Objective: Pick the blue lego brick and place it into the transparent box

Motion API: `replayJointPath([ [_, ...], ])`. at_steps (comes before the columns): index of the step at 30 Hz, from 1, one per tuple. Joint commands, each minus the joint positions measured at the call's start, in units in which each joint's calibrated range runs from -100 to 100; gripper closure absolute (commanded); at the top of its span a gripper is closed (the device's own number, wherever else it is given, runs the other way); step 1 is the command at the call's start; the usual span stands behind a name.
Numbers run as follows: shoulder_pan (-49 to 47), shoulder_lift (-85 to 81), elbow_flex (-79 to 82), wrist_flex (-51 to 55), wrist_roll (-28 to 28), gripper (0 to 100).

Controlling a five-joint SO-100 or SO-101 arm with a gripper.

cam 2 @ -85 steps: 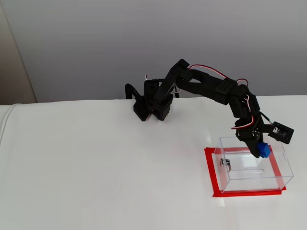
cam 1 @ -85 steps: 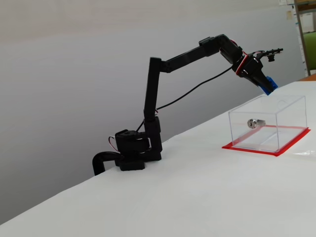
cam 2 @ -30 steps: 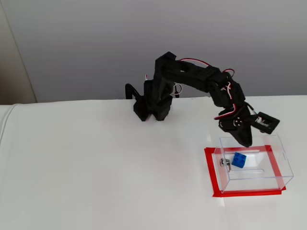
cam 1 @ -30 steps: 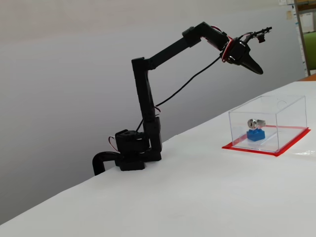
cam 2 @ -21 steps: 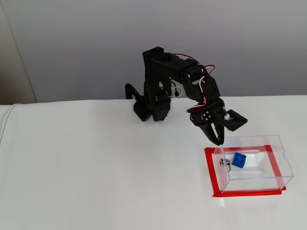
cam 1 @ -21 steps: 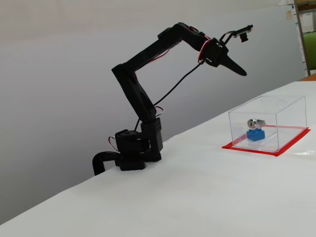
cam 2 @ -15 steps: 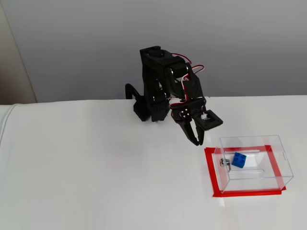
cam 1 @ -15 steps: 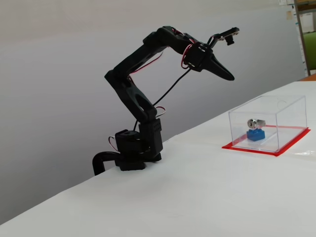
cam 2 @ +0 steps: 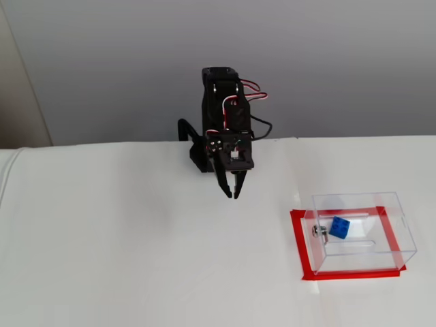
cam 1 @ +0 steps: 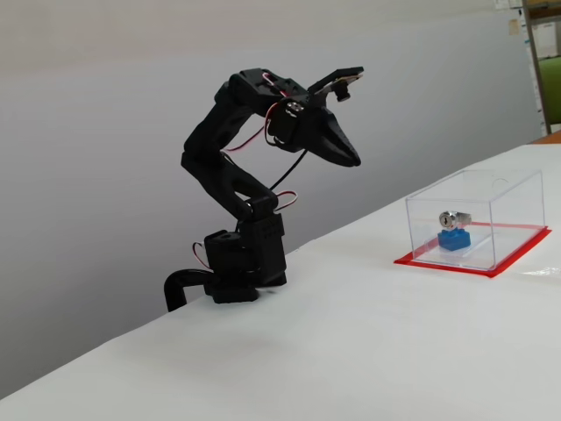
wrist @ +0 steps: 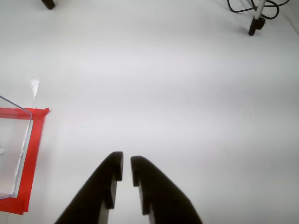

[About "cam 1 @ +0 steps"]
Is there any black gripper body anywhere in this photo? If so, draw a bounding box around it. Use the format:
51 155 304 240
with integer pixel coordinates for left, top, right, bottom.
266 93 329 153

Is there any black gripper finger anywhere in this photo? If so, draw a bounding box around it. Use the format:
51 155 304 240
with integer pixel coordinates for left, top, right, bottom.
305 146 359 169
314 108 363 167

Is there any blue lego brick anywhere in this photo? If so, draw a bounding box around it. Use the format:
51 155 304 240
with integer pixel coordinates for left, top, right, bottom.
436 226 472 254

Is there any transparent plastic box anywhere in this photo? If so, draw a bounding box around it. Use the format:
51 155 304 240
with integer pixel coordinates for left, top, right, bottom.
405 168 546 272

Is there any white storage box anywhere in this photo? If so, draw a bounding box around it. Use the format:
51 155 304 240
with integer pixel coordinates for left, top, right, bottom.
532 20 561 59

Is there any silver lock cylinder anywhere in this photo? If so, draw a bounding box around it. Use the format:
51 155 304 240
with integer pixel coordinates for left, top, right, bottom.
438 210 472 231

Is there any black table clamp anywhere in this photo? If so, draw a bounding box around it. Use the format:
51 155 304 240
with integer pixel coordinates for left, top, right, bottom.
163 268 217 314

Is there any grey metal shelf rack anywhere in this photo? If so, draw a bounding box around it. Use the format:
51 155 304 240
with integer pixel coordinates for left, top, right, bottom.
520 0 561 138

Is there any brown wooden desk top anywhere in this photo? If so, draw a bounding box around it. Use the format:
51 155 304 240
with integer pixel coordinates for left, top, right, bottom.
527 128 561 146

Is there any green panel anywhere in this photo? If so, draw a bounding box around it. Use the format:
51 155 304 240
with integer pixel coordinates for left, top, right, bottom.
537 55 561 128

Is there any red white servo wire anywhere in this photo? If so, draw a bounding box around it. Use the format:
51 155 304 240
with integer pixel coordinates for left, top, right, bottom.
273 189 302 212
260 72 291 97
263 99 285 148
224 119 270 155
191 241 212 269

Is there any thick black camera cable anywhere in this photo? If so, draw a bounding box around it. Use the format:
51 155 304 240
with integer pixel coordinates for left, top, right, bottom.
268 148 309 193

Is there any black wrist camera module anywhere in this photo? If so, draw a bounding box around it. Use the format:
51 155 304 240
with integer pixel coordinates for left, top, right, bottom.
306 66 366 103

